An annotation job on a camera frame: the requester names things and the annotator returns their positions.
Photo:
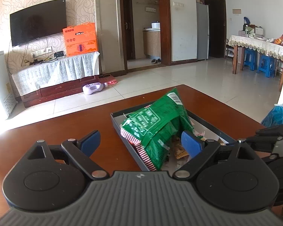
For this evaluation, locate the grey shallow box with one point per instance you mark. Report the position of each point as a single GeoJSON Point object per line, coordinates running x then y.
{"type": "Point", "coordinates": [210, 126]}

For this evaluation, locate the orange snack bag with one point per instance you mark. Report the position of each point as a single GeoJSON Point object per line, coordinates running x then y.
{"type": "Point", "coordinates": [281, 38]}

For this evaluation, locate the white carton box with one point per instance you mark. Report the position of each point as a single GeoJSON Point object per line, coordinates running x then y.
{"type": "Point", "coordinates": [259, 31]}

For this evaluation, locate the wooden kitchen counter cabinet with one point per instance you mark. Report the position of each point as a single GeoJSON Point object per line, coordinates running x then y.
{"type": "Point", "coordinates": [152, 43]}

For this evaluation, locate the white chest freezer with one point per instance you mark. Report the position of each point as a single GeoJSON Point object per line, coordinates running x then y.
{"type": "Point", "coordinates": [0, 84]}

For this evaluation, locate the purple plastic bottle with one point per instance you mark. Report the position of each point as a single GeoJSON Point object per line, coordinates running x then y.
{"type": "Point", "coordinates": [92, 88]}

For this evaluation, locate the black wall television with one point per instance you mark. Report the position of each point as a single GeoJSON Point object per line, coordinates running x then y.
{"type": "Point", "coordinates": [37, 21]}

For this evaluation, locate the cloth-covered TV cabinet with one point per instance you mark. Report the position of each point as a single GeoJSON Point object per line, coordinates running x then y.
{"type": "Point", "coordinates": [51, 73]}

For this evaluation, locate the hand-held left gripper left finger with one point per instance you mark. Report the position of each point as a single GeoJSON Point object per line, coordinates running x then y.
{"type": "Point", "coordinates": [90, 143]}

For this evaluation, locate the white pot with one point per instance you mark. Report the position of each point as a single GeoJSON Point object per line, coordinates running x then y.
{"type": "Point", "coordinates": [156, 25]}

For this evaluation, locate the white wall switch panel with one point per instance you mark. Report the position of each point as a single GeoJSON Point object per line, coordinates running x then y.
{"type": "Point", "coordinates": [178, 4]}

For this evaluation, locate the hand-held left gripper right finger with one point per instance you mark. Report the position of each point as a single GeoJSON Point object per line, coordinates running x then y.
{"type": "Point", "coordinates": [191, 144]}

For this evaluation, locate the pink flat object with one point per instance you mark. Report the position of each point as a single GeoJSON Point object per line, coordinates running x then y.
{"type": "Point", "coordinates": [112, 82]}

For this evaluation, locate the black set-top box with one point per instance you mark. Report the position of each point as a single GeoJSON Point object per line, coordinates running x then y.
{"type": "Point", "coordinates": [59, 54]}

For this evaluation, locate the wooden dining table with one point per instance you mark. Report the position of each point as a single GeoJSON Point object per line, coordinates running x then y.
{"type": "Point", "coordinates": [235, 61]}

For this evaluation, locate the dark wooden hallway door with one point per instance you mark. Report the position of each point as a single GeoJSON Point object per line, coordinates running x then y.
{"type": "Point", "coordinates": [129, 23]}

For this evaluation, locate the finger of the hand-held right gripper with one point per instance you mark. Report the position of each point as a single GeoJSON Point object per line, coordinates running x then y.
{"type": "Point", "coordinates": [280, 130]}
{"type": "Point", "coordinates": [261, 143]}

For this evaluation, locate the beige wall plate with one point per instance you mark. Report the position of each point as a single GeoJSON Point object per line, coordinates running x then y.
{"type": "Point", "coordinates": [237, 11]}

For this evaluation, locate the blue cloth bag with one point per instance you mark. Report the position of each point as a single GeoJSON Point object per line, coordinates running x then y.
{"type": "Point", "coordinates": [246, 20]}

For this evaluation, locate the dark shoe rack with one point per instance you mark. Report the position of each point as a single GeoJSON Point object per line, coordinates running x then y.
{"type": "Point", "coordinates": [229, 48]}

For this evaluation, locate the blue plastic bag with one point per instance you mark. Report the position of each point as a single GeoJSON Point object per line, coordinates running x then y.
{"type": "Point", "coordinates": [277, 116]}

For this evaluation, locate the orange cardboard box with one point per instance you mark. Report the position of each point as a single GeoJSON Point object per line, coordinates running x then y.
{"type": "Point", "coordinates": [80, 40]}

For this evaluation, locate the silver refrigerator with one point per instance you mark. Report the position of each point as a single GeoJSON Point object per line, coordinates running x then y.
{"type": "Point", "coordinates": [202, 31]}

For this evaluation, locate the white wall socket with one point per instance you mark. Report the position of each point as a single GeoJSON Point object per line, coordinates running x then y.
{"type": "Point", "coordinates": [48, 49]}
{"type": "Point", "coordinates": [34, 53]}

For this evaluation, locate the red-brown wooden tv cabinet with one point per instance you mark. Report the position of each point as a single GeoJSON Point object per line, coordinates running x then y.
{"type": "Point", "coordinates": [56, 90]}

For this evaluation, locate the cream lace tablecloth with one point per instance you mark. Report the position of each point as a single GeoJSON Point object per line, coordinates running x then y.
{"type": "Point", "coordinates": [257, 44]}

